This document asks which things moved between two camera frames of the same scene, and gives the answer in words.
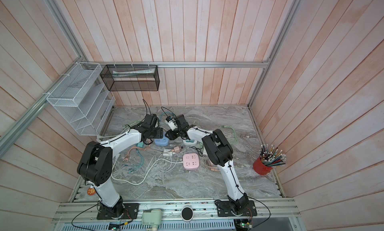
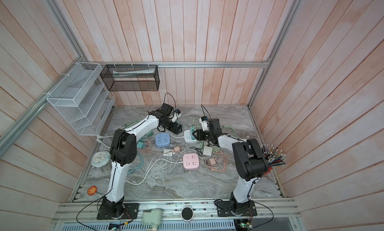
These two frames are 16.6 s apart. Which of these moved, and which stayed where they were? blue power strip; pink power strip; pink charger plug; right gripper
Moved: right gripper
Stayed: blue power strip; pink charger plug; pink power strip
